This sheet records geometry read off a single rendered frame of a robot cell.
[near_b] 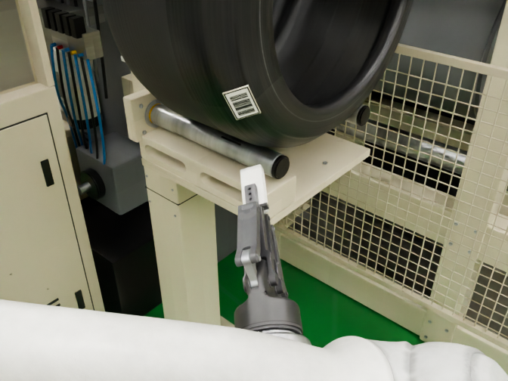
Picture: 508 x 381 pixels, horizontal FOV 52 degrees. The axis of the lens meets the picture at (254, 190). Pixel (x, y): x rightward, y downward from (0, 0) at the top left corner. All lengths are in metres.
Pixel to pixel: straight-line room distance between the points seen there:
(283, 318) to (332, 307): 1.36
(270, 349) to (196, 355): 0.05
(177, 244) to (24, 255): 0.39
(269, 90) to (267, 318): 0.36
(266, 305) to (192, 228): 0.85
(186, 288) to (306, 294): 0.59
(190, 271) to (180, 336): 1.12
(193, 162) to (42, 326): 0.68
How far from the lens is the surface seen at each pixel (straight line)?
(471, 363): 0.41
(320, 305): 1.93
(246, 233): 0.60
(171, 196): 1.33
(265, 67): 0.77
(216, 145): 0.99
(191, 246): 1.44
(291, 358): 0.37
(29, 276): 1.52
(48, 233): 1.48
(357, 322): 1.89
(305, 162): 1.13
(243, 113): 0.80
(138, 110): 1.11
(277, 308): 0.57
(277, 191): 0.94
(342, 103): 0.98
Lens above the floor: 1.37
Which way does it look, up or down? 33 degrees down
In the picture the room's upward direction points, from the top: straight up
